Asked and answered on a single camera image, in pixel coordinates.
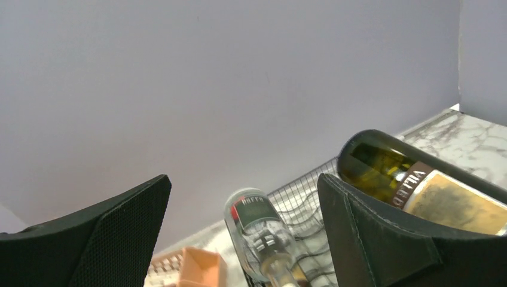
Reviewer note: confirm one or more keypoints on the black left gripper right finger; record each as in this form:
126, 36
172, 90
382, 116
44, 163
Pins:
374, 244

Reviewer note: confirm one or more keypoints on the peach plastic file organizer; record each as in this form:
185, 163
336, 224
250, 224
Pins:
188, 266

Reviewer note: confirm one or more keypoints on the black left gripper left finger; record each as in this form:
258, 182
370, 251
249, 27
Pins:
110, 243

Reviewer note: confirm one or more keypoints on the black wire wine rack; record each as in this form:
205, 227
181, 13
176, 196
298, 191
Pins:
297, 203

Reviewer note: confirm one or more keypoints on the green bottle silver foil neck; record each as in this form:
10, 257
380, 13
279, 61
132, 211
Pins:
421, 184

